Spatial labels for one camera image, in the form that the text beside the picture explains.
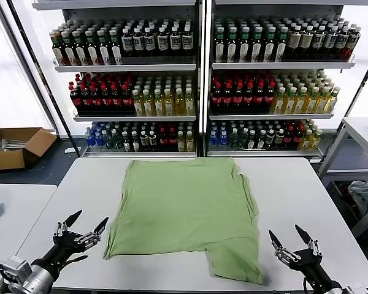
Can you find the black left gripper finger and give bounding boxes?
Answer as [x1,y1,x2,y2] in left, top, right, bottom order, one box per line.
[56,209,83,237]
[85,217,110,243]

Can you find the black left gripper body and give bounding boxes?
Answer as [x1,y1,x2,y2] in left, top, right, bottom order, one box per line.
[41,229,94,270]

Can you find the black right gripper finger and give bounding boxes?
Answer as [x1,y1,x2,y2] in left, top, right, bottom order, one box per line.
[294,224,322,257]
[268,229,292,262]

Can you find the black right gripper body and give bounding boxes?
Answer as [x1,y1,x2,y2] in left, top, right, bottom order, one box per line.
[286,247,332,284]

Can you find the green polo shirt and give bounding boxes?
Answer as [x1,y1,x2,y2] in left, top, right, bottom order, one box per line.
[102,157,264,285]

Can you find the grey blue cloth pile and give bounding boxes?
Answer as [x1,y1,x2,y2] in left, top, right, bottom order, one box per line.
[348,179,368,217]

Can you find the brown cardboard box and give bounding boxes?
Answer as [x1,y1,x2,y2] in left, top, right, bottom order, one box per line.
[0,127,58,171]

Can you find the silver metal rods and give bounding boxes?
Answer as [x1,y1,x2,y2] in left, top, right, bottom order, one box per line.
[0,138,30,151]

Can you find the red cap cola bottle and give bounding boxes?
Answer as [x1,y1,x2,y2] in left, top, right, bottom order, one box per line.
[293,125,304,149]
[90,85,102,112]
[253,81,265,113]
[158,127,168,152]
[242,82,255,113]
[80,85,93,112]
[121,85,133,111]
[263,81,275,113]
[110,85,123,111]
[283,126,294,149]
[211,82,223,113]
[69,85,84,113]
[232,82,244,113]
[101,85,113,112]
[167,127,178,152]
[221,82,234,113]

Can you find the grey metal bottle rack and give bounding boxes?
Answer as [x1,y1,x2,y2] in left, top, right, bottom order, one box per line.
[207,0,356,159]
[32,0,203,159]

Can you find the green label tea bottle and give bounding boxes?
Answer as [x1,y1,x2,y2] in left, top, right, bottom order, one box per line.
[275,26,289,62]
[214,26,226,63]
[263,26,277,63]
[109,29,124,66]
[62,30,78,66]
[97,29,112,66]
[251,26,264,63]
[226,26,239,63]
[85,29,101,66]
[239,26,251,63]
[72,29,89,66]

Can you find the white blue label dark bottle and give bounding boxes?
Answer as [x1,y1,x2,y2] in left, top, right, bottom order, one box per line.
[144,26,156,58]
[157,26,169,58]
[334,25,350,61]
[121,26,134,58]
[345,26,362,61]
[132,26,145,58]
[312,25,326,61]
[170,26,182,57]
[323,25,339,61]
[182,25,194,57]

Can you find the beige label dark bottle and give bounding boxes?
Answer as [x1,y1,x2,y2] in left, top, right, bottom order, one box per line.
[299,24,315,61]
[287,24,302,61]

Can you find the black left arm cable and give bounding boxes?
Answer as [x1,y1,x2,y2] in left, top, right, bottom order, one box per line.
[56,254,89,270]

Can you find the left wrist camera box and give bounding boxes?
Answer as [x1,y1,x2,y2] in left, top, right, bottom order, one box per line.
[0,256,33,281]

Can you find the black diagonal frame pole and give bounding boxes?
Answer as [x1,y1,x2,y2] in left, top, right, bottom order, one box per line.
[6,0,82,156]
[321,45,368,162]

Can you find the grey metal frame table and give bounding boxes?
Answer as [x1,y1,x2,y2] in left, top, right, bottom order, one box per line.
[317,116,368,239]

